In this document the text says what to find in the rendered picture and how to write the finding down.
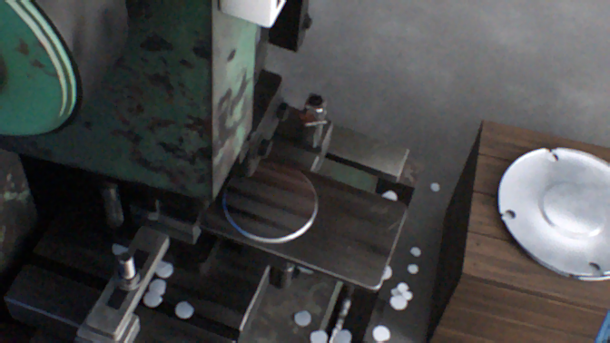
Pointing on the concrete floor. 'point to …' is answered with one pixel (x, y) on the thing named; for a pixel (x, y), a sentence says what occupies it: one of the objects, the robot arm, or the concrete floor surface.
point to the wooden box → (506, 259)
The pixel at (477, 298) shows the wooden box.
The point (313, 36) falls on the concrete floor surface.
